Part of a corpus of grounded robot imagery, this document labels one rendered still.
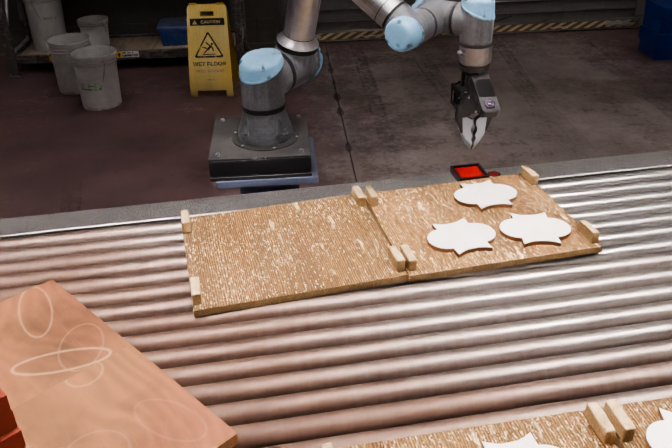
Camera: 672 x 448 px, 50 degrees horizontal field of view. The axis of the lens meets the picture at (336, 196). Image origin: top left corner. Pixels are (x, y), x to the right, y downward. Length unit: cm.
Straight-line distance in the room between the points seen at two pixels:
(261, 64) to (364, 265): 68
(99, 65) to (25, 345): 391
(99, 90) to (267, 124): 319
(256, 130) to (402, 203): 49
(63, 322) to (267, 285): 39
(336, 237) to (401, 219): 16
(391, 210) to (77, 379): 81
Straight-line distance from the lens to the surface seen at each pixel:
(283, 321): 132
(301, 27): 194
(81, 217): 176
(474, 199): 165
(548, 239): 153
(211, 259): 148
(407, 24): 158
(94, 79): 502
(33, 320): 123
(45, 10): 599
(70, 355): 113
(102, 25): 598
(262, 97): 190
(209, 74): 506
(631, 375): 128
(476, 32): 167
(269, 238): 152
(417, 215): 160
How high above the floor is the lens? 173
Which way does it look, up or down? 28 degrees down
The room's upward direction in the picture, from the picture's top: 2 degrees counter-clockwise
